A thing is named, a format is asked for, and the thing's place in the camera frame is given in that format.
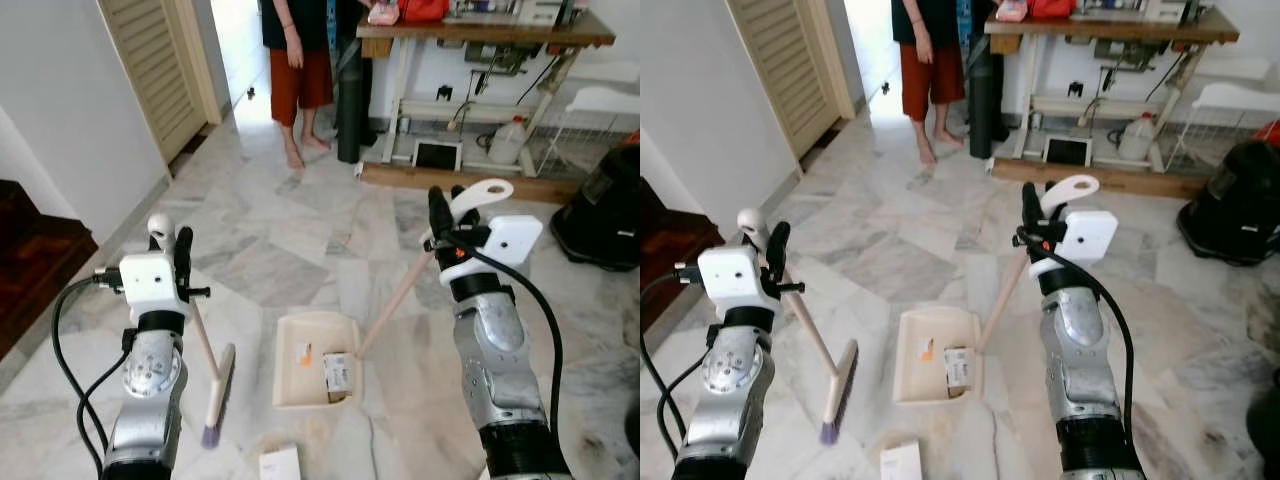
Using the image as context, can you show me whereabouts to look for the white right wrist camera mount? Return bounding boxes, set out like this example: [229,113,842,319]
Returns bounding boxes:
[437,214,544,289]
[1030,208,1119,279]

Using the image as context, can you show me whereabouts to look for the long wooden plank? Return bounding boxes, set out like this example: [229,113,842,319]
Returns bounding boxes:
[990,157,1211,201]
[358,160,581,206]

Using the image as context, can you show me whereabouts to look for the white flat carton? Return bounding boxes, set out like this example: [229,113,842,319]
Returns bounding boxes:
[258,445,303,480]
[880,440,924,480]

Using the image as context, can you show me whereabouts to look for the small labelled brown box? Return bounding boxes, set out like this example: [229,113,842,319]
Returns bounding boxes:
[943,346,976,396]
[322,352,357,404]

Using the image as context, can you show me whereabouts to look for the white framed dark panel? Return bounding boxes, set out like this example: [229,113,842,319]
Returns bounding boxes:
[412,138,464,173]
[1042,135,1093,168]

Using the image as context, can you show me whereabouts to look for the tall black cylinder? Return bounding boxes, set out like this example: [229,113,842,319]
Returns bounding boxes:
[336,40,379,166]
[966,38,1001,161]

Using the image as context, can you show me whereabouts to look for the beige louvred door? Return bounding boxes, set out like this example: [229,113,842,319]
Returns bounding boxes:
[727,0,851,161]
[97,0,223,166]

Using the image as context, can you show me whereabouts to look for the wooden top white-legged table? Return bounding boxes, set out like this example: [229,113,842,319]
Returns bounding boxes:
[985,8,1241,171]
[355,10,616,176]

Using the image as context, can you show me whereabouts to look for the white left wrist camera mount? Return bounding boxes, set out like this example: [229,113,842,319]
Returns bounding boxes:
[697,245,769,323]
[118,252,189,326]

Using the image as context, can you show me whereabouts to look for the white plastic jug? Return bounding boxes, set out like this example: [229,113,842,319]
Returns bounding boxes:
[487,115,528,166]
[1117,112,1158,163]

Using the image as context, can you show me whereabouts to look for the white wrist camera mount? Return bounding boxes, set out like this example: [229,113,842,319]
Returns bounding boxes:
[437,214,544,289]
[118,252,189,326]
[697,245,769,323]
[1030,208,1119,279]

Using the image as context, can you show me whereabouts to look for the wooden broom purple bristles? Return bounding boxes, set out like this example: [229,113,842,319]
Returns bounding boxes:
[737,207,860,446]
[147,213,238,449]

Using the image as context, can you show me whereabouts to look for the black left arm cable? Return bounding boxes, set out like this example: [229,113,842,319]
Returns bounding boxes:
[640,264,716,471]
[52,270,136,471]

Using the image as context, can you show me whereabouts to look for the beige long-handled dustpan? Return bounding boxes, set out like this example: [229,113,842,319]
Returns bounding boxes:
[272,178,515,409]
[893,175,1101,404]

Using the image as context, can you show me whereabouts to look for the dark wooden step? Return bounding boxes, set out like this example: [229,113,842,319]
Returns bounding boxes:
[640,178,723,331]
[0,180,99,361]

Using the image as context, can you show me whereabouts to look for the white wire rack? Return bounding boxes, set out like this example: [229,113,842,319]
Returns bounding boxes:
[1165,82,1280,171]
[545,85,641,181]

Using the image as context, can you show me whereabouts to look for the person in red trousers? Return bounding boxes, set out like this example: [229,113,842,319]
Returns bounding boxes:
[260,0,336,171]
[890,0,966,166]

